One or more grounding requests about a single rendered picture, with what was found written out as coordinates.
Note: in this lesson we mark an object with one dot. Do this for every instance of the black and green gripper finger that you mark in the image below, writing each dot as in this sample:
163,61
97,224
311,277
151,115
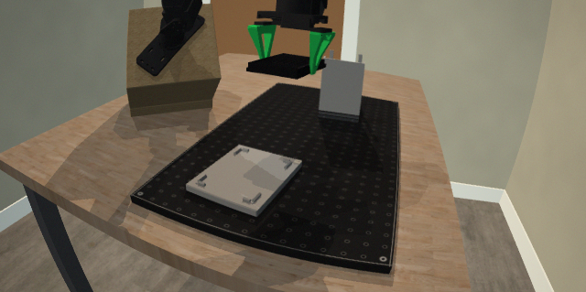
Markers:
317,47
256,32

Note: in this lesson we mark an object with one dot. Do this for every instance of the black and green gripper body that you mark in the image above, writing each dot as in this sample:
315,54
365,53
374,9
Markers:
294,14

